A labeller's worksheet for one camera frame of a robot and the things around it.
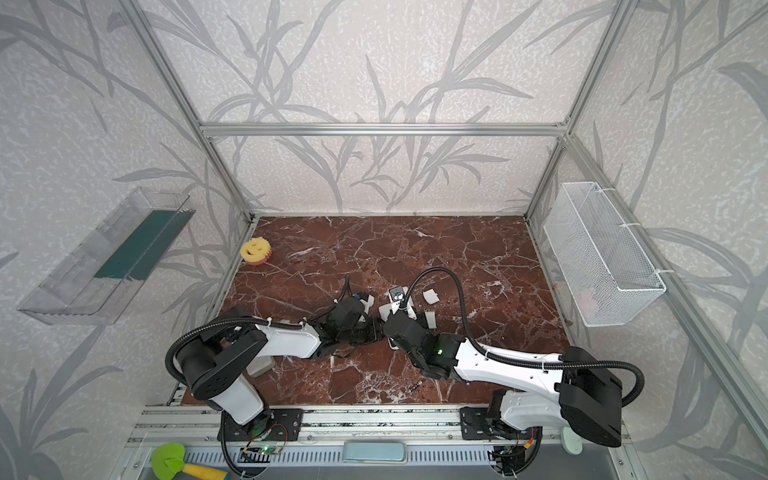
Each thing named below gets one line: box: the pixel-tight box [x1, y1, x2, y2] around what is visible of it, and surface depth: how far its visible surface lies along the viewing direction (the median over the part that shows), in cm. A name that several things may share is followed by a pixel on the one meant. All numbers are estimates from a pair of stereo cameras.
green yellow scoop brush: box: [151, 443, 229, 480], surface depth 68 cm
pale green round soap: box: [561, 432, 583, 456], surface depth 71 cm
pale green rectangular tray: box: [342, 442, 407, 464], surface depth 68 cm
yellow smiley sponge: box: [240, 236, 272, 266], surface depth 108 cm
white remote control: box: [378, 303, 391, 322], surface depth 96 cm
